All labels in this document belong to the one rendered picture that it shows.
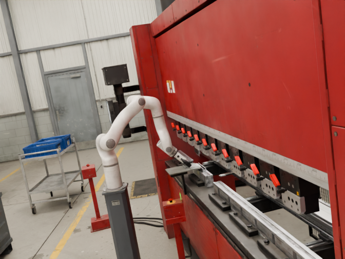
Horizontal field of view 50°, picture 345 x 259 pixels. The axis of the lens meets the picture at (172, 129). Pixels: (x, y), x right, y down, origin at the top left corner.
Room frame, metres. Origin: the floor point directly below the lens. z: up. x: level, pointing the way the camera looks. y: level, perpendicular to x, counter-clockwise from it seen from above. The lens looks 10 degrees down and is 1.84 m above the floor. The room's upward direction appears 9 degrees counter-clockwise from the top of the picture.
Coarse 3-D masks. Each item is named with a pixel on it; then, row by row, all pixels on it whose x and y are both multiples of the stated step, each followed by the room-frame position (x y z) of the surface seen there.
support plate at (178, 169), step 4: (172, 168) 3.03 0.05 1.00; (176, 168) 3.01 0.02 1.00; (180, 168) 2.99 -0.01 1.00; (184, 168) 2.97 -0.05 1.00; (192, 168) 2.93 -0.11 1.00; (196, 168) 2.91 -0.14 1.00; (200, 168) 2.92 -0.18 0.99; (168, 172) 2.92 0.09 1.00; (172, 172) 2.90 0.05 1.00; (176, 172) 2.89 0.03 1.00; (180, 172) 2.88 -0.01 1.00
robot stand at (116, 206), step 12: (108, 192) 2.65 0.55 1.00; (120, 192) 2.65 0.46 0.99; (108, 204) 2.66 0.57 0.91; (120, 204) 2.66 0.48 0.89; (108, 216) 2.69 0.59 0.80; (120, 216) 2.66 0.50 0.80; (120, 228) 2.66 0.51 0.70; (132, 228) 2.70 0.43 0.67; (120, 240) 2.66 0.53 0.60; (132, 240) 2.67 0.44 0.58; (120, 252) 2.66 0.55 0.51; (132, 252) 2.66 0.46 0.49
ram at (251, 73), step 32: (224, 0) 1.89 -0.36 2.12; (256, 0) 1.56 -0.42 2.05; (288, 0) 1.33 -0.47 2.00; (192, 32) 2.51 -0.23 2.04; (224, 32) 1.95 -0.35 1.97; (256, 32) 1.59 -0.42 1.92; (288, 32) 1.35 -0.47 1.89; (160, 64) 3.76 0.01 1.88; (192, 64) 2.63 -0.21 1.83; (224, 64) 2.01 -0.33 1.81; (256, 64) 1.63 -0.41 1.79; (288, 64) 1.37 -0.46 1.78; (192, 96) 2.75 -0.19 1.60; (224, 96) 2.07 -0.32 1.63; (256, 96) 1.67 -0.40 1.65; (288, 96) 1.39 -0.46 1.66; (224, 128) 2.15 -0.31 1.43; (256, 128) 1.71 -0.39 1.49; (288, 128) 1.42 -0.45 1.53; (320, 128) 1.21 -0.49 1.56; (320, 160) 1.23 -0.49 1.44
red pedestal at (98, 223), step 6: (84, 168) 4.40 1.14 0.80; (90, 168) 4.35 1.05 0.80; (84, 174) 4.33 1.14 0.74; (90, 174) 4.34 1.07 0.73; (96, 174) 4.39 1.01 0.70; (90, 180) 4.41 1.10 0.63; (90, 186) 4.41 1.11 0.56; (96, 198) 4.42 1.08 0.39; (96, 204) 4.41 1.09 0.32; (96, 210) 4.41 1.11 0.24; (96, 216) 4.41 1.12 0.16; (102, 216) 4.46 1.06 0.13; (96, 222) 4.34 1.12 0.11; (102, 222) 4.36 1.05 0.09; (108, 222) 4.37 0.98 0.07; (90, 228) 4.43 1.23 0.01; (96, 228) 4.34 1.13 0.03; (102, 228) 4.36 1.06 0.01
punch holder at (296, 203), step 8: (280, 176) 1.52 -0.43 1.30; (288, 176) 1.46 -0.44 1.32; (296, 176) 1.39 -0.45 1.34; (288, 184) 1.47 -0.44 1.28; (296, 184) 1.40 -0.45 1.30; (304, 184) 1.39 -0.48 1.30; (312, 184) 1.39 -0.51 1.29; (288, 192) 1.47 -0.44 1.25; (296, 192) 1.41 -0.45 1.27; (304, 192) 1.39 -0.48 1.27; (312, 192) 1.39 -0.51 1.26; (288, 200) 1.47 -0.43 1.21; (296, 200) 1.41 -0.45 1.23; (304, 200) 1.39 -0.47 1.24; (312, 200) 1.40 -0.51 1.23; (296, 208) 1.41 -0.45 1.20; (304, 208) 1.38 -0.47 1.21; (312, 208) 1.40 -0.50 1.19
